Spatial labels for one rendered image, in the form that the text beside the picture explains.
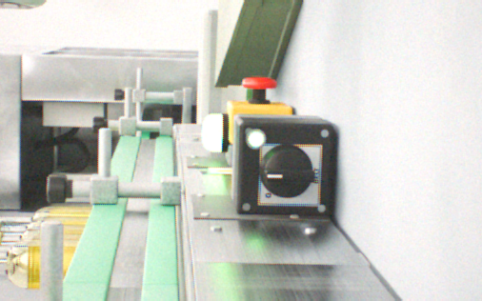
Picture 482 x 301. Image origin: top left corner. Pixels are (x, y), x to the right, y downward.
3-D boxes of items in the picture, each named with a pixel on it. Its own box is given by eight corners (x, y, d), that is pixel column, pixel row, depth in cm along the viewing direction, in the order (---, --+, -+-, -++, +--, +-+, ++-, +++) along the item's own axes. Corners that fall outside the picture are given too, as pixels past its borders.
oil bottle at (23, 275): (174, 281, 134) (10, 278, 132) (175, 239, 133) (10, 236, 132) (174, 292, 128) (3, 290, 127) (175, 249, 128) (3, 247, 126)
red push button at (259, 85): (240, 105, 119) (241, 75, 118) (273, 106, 119) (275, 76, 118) (242, 108, 115) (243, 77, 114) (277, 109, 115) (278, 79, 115)
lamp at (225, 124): (226, 150, 119) (200, 149, 119) (227, 111, 119) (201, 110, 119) (228, 154, 115) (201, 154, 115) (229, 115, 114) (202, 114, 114)
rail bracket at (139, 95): (214, 145, 227) (113, 142, 226) (216, 70, 225) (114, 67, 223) (215, 147, 223) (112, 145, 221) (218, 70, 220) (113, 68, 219)
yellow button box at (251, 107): (287, 160, 121) (225, 158, 121) (289, 97, 120) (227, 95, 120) (293, 169, 114) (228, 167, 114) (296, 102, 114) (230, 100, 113)
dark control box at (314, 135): (321, 200, 94) (230, 199, 94) (325, 115, 93) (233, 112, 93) (335, 218, 86) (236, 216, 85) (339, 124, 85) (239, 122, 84)
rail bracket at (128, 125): (170, 192, 162) (92, 191, 161) (173, 88, 160) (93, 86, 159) (170, 196, 159) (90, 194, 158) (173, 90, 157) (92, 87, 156)
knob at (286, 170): (311, 197, 86) (316, 204, 82) (257, 196, 85) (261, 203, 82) (312, 144, 85) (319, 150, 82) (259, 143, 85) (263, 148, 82)
